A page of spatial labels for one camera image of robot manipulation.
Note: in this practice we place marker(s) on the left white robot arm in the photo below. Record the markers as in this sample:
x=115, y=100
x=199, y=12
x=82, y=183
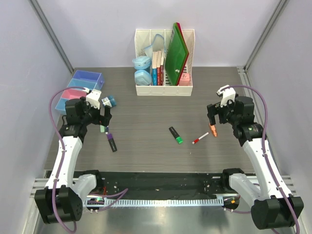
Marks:
x=62, y=199

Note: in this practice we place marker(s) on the light green mini highlighter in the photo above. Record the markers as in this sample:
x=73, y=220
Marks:
x=102, y=129

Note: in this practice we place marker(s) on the red spine book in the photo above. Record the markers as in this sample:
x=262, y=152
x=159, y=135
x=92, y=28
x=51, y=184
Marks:
x=162, y=58
x=158, y=62

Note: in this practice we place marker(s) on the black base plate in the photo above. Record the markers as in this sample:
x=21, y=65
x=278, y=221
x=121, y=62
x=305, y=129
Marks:
x=165, y=186

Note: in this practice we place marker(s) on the red folder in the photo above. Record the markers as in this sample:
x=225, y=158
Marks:
x=185, y=50

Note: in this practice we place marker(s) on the purple drawer bin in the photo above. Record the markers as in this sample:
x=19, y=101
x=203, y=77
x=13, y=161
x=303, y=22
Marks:
x=95, y=77

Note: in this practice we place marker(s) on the upper blue tape dispenser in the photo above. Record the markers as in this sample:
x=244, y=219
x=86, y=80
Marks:
x=142, y=63

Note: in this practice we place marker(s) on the orange mini highlighter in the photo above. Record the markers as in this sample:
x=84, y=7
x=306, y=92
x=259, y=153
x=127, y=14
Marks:
x=213, y=130

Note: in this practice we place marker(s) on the white cable duct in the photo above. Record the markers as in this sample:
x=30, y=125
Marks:
x=97, y=202

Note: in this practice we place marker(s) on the lower blue tape dispenser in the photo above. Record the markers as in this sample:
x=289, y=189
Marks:
x=142, y=78

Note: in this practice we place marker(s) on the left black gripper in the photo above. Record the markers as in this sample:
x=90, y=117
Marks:
x=103, y=120

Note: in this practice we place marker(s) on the blue tape dispenser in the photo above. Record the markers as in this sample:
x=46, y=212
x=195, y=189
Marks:
x=142, y=63
x=142, y=78

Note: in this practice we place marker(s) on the green folder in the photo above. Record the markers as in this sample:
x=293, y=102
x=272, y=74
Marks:
x=174, y=58

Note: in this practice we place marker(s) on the blue washi tape roll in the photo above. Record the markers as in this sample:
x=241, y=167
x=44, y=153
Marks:
x=109, y=101

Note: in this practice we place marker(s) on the purple black highlighter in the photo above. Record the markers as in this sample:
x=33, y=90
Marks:
x=111, y=142

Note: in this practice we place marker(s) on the pink eraser box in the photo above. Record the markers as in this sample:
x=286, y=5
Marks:
x=185, y=79

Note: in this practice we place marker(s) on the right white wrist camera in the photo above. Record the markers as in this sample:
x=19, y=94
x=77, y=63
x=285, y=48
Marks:
x=227, y=95

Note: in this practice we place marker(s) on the pink drawer bin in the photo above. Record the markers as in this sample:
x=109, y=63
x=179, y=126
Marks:
x=73, y=94

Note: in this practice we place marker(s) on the blue spine book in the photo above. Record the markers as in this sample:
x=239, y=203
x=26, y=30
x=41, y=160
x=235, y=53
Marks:
x=154, y=68

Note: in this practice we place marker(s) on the green black highlighter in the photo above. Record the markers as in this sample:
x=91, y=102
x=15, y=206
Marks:
x=176, y=135

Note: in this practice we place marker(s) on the blue clear pouch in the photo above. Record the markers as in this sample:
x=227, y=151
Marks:
x=157, y=44

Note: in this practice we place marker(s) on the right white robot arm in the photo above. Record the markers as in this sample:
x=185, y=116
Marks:
x=271, y=202

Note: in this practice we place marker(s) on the white file organizer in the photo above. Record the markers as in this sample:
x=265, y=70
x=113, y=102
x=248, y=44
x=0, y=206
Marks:
x=143, y=38

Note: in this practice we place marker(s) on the red capped white pen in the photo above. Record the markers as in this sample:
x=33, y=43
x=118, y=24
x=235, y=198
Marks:
x=199, y=138

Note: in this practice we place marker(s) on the blue drawer bin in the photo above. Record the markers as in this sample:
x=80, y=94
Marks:
x=60, y=107
x=81, y=83

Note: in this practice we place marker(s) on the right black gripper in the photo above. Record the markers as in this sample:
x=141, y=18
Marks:
x=219, y=110

